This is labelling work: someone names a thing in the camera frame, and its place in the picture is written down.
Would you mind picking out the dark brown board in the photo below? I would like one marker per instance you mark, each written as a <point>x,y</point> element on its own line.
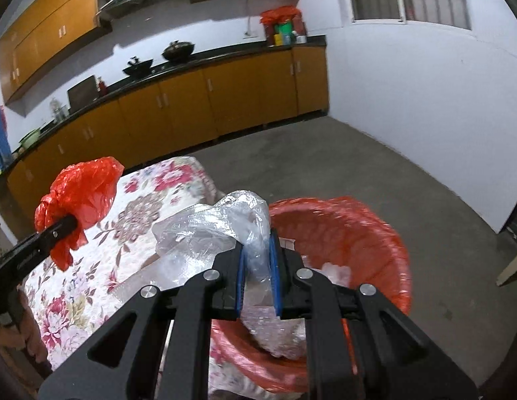
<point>82,92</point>

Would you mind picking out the person's left hand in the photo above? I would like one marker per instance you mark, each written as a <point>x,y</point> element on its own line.
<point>31,333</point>

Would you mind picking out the red lined trash bin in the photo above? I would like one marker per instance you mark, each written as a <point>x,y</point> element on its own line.
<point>366,233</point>

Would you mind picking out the green basin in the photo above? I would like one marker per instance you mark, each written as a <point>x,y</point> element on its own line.
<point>30,138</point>

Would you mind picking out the red bottle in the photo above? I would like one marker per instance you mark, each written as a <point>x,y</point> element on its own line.
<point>102,87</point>

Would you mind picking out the pale wooden board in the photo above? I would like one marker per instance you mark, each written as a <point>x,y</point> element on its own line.
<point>512,266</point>

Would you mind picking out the black lidded wok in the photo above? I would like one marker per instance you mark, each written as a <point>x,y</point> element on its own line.
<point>178,52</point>

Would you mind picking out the long wooden wall cabinet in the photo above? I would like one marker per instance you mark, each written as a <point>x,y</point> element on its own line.
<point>46,29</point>

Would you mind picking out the yellow bottle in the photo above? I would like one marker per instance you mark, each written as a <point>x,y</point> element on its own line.
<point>278,40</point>

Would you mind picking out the black open wok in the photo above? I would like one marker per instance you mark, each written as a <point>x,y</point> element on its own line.
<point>138,67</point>

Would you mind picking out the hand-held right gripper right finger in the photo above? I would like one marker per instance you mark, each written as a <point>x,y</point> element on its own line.
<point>276,275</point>

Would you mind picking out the clear plastic bag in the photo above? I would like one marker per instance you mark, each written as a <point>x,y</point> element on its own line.
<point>200,233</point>

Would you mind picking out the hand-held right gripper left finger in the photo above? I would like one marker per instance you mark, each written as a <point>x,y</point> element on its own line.
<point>241,283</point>

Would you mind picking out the wooden base cabinets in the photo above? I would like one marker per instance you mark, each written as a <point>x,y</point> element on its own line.
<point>179,100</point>

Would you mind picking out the glass jar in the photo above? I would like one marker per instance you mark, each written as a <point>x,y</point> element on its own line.
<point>59,110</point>

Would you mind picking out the white plastic bag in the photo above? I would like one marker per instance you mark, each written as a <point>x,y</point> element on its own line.
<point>337,274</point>

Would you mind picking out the red bag on goods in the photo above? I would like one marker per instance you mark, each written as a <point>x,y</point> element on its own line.
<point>281,14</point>

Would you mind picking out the orange plastic bag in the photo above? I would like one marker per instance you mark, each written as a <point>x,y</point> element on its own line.
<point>83,191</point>

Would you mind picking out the green container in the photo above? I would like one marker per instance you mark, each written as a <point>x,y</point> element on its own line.
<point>286,34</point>

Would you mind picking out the floral tablecloth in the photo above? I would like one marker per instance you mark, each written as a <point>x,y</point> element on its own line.
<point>158,183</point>

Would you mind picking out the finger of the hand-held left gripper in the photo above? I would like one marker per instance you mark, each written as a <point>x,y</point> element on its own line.
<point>41,243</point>

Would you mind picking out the black kitchen countertop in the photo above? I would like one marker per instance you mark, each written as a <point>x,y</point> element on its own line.
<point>312,41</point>

